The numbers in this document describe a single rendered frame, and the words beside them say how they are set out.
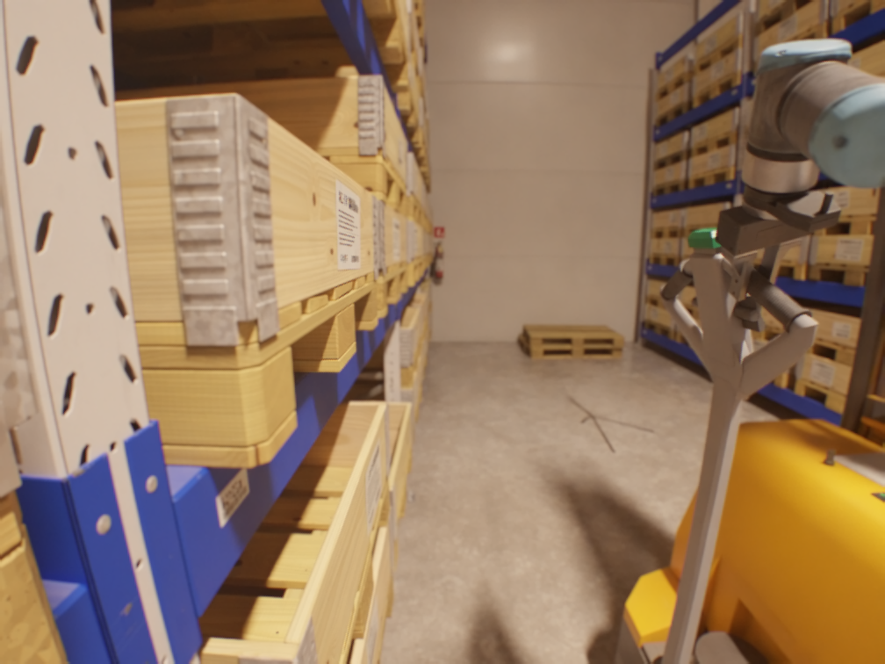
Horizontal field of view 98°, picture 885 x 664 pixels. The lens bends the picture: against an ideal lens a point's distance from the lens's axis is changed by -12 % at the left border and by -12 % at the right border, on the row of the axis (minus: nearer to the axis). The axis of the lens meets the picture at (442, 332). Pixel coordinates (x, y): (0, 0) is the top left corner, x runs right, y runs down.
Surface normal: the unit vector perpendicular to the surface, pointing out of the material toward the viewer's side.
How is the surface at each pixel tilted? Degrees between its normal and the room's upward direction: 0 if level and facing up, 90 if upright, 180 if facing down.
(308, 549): 0
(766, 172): 118
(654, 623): 22
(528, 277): 90
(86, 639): 90
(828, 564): 74
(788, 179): 124
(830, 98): 59
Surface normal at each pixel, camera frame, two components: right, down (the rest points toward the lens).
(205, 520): 1.00, 0.00
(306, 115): -0.01, 0.19
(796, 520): -0.96, -0.28
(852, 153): -0.22, 0.68
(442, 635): 0.00, -0.98
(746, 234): 0.13, 0.63
